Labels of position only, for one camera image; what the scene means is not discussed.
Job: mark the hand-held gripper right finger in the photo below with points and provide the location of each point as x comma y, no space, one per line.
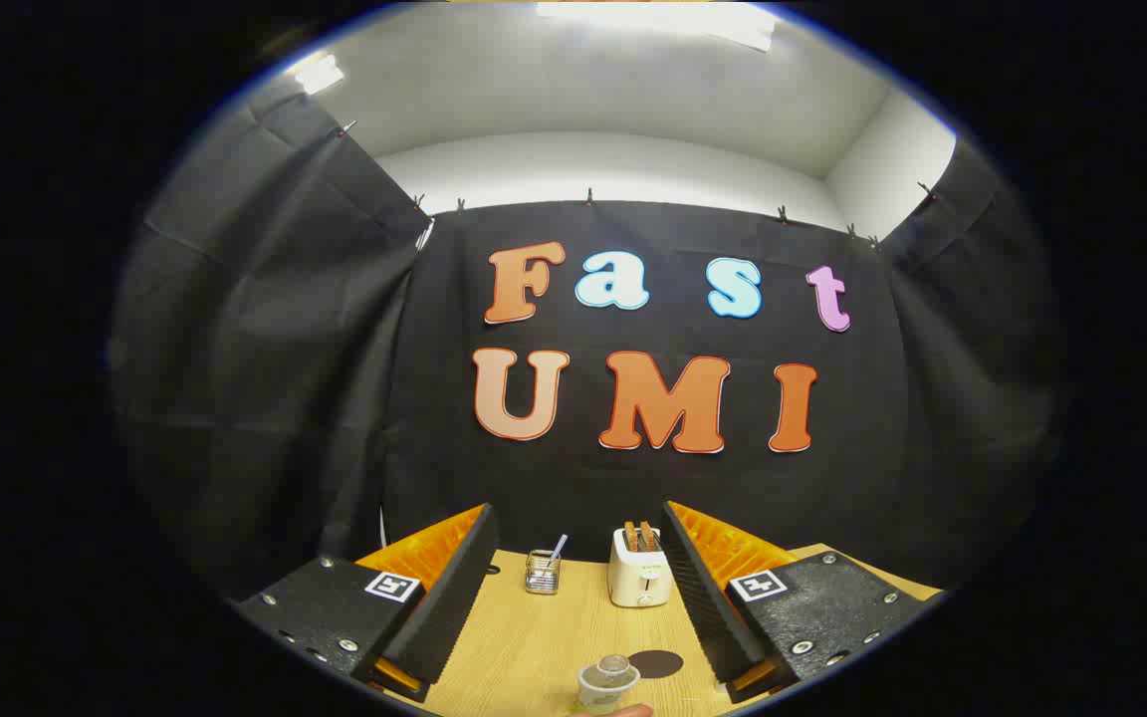
703,588

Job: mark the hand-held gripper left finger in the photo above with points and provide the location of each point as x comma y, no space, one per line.
454,588

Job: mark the dark brown round coaster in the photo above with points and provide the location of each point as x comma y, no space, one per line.
661,664

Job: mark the clear juice bottle white label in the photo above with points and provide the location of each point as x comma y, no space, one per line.
608,682

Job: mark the white toaster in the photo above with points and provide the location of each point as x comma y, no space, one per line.
638,578

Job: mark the brown toast slice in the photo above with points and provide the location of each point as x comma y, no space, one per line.
630,538
648,537

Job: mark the wooden table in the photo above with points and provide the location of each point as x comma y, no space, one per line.
524,647

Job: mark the striped straw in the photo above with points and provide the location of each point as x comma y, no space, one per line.
558,546

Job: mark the black backdrop cloth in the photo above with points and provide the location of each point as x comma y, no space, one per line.
633,478

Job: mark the ceiling light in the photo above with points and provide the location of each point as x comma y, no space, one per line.
653,18

